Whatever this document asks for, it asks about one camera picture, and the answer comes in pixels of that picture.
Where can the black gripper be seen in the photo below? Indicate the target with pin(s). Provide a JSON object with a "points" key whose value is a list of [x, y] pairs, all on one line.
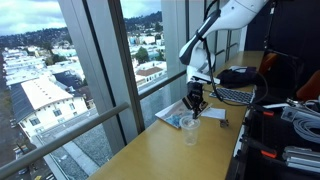
{"points": [[195, 93]]}

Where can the clear plastic straw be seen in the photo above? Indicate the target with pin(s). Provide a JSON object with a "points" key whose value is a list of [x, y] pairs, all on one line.
{"points": [[204, 109]]}

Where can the clear plastic cup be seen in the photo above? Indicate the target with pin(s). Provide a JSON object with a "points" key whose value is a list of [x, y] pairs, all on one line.
{"points": [[190, 131]]}

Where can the white paper card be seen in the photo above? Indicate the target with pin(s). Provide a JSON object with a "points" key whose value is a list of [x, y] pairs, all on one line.
{"points": [[215, 113]]}

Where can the colourful magazine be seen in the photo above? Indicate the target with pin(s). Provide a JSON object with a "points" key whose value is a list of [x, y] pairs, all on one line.
{"points": [[171, 113]]}

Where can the small metal clip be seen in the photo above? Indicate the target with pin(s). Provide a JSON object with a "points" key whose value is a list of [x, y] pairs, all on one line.
{"points": [[224, 123]]}

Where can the white grid keyboard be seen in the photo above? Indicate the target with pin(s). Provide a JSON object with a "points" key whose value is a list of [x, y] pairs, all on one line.
{"points": [[233, 95]]}

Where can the black cloth bundle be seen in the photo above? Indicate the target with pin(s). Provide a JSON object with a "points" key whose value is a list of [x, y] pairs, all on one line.
{"points": [[236, 79]]}

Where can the short grey handrail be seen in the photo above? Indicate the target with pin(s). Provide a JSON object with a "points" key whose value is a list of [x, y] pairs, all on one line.
{"points": [[220, 52]]}

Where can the orange tipped black clamp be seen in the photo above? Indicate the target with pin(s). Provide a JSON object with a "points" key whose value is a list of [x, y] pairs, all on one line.
{"points": [[266, 112], [265, 151]]}

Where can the black equipment cart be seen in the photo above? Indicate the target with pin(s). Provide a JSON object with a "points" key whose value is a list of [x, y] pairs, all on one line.
{"points": [[266, 133]]}

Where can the pale grey window pillar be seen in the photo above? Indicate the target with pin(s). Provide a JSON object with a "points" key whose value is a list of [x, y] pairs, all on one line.
{"points": [[173, 33]]}

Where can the orange chair back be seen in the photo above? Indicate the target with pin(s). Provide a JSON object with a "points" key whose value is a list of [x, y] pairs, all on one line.
{"points": [[268, 62]]}

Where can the grey power strip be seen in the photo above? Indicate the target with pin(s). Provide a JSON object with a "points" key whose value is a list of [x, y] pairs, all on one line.
{"points": [[293, 114]]}

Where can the wide grey window pillar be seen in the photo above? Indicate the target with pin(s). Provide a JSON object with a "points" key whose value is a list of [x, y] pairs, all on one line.
{"points": [[110, 66]]}

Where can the silver metal bars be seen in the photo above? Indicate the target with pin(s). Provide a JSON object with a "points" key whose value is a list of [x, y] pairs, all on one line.
{"points": [[301, 160]]}

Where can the orange seat cushion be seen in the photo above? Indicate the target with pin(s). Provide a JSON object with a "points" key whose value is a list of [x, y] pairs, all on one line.
{"points": [[310, 88]]}

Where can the long grey handrail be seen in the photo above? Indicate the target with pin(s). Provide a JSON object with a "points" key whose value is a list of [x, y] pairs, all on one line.
{"points": [[66, 133]]}

